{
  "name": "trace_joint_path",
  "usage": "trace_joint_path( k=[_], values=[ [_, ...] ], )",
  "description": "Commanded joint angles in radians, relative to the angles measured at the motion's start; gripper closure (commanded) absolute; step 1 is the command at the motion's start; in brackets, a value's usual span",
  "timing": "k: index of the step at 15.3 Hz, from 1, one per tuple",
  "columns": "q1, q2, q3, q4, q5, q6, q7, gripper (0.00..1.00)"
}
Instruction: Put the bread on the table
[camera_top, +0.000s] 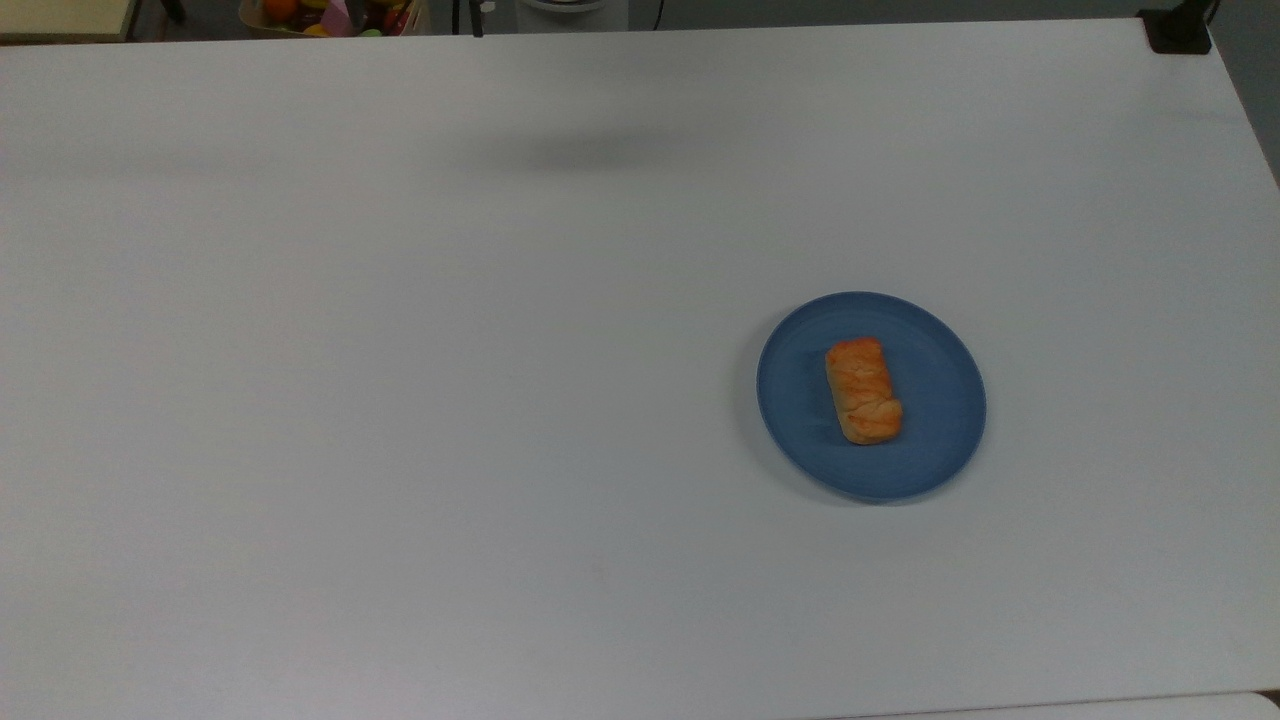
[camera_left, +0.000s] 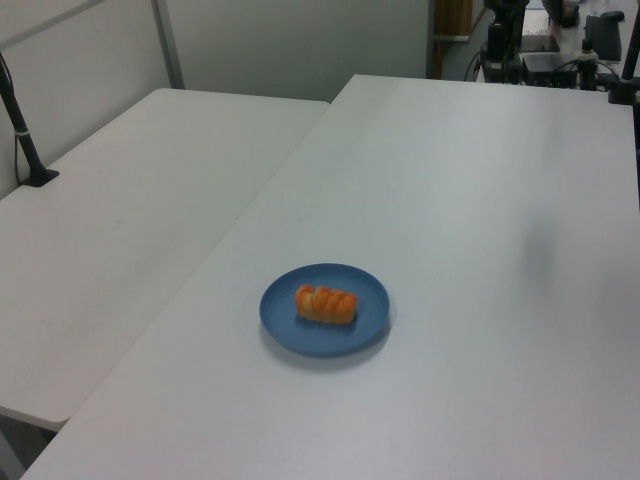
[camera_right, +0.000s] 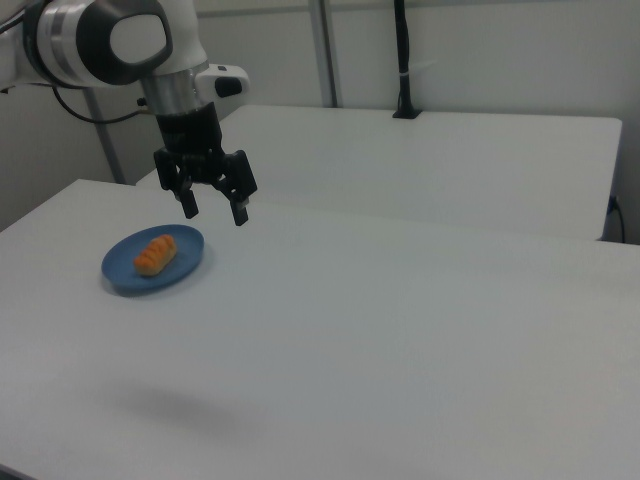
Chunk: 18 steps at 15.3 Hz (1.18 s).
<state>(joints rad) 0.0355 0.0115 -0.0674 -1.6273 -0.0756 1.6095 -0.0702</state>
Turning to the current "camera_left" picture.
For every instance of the orange braided bread loaf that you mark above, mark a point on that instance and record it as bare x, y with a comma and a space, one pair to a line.
325, 305

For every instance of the blue round plate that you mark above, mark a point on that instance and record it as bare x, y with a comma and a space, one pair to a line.
280, 320

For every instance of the white side table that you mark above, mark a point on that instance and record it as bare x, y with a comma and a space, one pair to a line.
125, 225

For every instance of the yellow wooden board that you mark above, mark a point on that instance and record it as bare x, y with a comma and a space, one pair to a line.
452, 17

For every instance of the black equipment stand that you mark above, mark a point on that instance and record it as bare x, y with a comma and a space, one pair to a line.
512, 40

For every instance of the black electronics box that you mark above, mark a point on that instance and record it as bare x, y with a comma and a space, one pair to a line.
550, 75

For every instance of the black pole with flat base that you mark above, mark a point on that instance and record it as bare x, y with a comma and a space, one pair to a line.
22, 145

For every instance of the black device with orange knob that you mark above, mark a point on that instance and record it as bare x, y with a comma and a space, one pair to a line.
589, 70

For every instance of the black office chair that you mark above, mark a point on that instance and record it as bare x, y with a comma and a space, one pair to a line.
602, 37

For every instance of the black pole with table clamp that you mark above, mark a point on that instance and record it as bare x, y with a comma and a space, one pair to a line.
629, 60

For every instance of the grey metal partition post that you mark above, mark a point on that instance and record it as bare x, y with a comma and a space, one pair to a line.
170, 45

